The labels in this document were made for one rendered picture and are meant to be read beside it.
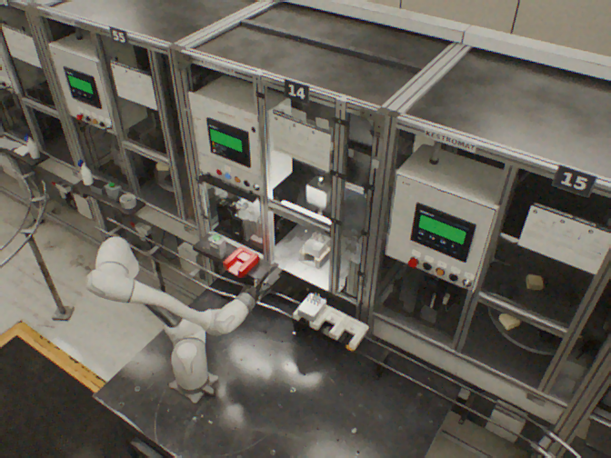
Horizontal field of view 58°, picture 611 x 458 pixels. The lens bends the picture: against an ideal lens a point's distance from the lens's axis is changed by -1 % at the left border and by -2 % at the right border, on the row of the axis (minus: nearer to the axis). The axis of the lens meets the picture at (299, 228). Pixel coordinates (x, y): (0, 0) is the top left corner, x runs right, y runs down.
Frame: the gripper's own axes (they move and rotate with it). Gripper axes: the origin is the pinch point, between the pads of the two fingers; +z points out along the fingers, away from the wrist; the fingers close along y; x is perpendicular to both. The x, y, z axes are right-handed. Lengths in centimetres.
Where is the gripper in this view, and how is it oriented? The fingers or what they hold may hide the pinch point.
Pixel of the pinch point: (274, 273)
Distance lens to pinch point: 273.6
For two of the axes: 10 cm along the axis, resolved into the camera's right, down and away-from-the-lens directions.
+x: -8.3, -3.7, 4.2
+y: 0.0, -7.5, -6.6
